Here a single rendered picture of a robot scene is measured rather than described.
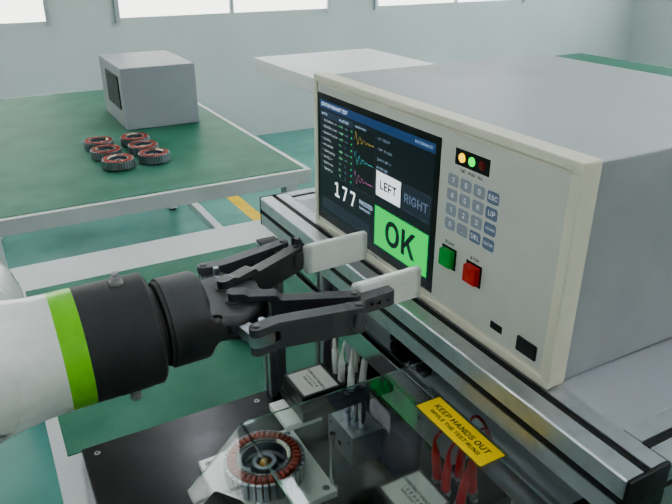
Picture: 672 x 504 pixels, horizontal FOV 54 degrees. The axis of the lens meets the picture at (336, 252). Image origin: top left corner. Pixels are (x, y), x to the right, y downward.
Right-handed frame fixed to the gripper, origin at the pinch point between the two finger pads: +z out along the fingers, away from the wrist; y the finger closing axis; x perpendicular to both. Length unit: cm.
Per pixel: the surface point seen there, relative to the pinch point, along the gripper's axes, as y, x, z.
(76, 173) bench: -187, -44, -2
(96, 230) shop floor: -319, -119, 18
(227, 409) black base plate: -38, -42, -4
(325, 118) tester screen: -24.9, 7.9, 9.1
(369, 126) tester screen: -14.4, 9.2, 9.1
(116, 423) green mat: -46, -43, -20
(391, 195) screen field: -9.5, 2.5, 8.9
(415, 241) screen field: -4.6, -1.1, 8.8
